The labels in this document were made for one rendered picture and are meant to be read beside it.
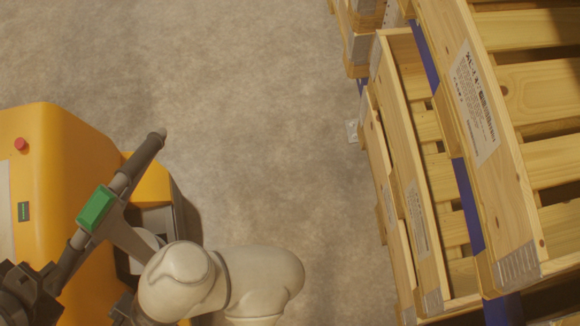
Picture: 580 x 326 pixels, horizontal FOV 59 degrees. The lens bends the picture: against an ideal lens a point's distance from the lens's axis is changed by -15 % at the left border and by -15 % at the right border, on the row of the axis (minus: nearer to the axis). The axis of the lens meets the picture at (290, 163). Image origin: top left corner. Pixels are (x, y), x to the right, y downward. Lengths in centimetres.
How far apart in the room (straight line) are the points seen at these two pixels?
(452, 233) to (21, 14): 254
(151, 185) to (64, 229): 58
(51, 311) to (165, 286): 20
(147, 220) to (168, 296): 134
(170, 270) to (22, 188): 95
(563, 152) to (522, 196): 31
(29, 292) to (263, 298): 39
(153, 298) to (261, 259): 20
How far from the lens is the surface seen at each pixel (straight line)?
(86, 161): 190
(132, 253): 150
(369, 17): 200
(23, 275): 85
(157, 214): 220
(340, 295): 239
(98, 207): 103
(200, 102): 266
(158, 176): 220
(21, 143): 175
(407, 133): 155
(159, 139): 117
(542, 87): 130
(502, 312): 127
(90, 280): 176
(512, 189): 99
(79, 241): 108
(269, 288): 96
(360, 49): 216
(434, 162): 175
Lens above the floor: 236
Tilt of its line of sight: 70 degrees down
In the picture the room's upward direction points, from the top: 1 degrees counter-clockwise
